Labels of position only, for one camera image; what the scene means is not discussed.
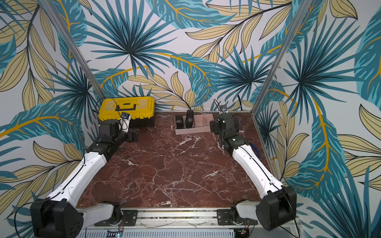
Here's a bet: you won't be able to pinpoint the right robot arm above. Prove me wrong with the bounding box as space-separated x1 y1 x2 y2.
210 113 297 231

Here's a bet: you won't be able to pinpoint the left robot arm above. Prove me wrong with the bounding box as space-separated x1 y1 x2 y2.
30 118 135 238

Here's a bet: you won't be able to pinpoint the yellow black toolbox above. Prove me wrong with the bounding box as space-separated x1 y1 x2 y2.
98 96 155 128

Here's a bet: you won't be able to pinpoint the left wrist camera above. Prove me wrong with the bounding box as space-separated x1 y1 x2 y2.
120 112 132 133

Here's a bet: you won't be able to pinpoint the pink divided storage tray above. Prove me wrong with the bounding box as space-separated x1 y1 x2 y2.
174 114 214 135

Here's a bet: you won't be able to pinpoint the blue handled pliers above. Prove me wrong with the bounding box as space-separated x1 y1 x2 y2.
251 144 261 159

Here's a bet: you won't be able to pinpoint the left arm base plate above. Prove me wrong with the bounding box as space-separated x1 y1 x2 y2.
94 210 138 227

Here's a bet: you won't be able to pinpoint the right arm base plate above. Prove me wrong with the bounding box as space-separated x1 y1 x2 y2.
216 208 258 226

